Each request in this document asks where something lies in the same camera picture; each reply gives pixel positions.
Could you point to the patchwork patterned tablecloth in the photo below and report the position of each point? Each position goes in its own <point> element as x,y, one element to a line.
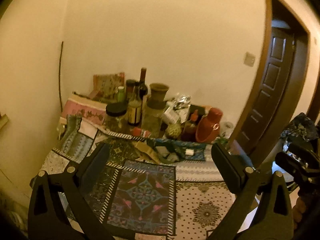
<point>133,192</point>

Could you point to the beige wall switch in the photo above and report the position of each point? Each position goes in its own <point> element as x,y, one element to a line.
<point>249,59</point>

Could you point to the green textured round fruit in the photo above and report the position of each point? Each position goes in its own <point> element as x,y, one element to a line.
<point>173,131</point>

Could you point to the amber glass liquor bottle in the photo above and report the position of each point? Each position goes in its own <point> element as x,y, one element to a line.
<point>134,107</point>

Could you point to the person's right hand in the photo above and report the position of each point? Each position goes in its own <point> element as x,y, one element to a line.
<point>306,209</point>

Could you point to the patterned red gift box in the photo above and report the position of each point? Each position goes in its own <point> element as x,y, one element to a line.
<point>108,84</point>

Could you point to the small green bottle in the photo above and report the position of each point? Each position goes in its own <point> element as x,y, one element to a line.
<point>121,97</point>

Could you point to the pink printed flat box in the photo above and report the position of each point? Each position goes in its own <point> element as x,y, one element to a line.
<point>88,109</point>

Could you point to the black-lidded glass jar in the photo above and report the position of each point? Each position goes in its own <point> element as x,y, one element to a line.
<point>116,117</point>

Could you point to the brown clay vase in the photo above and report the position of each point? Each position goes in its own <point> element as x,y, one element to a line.
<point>158,93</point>

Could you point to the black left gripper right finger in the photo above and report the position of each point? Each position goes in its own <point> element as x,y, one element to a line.
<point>273,218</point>

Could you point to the large glass jar under vase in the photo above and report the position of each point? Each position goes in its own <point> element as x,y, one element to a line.
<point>152,120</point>

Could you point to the crumpled silver foil wrapper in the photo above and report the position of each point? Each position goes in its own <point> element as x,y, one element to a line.
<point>181,102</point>

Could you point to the clothes-covered chair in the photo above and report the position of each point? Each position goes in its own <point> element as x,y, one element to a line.
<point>303,132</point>

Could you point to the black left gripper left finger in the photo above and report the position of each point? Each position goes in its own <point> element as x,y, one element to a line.
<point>46,216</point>

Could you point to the dark red-capped wine bottle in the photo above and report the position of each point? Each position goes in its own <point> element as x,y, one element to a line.
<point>143,89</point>

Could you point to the dark brown wooden door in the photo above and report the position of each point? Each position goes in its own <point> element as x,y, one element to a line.
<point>275,77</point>

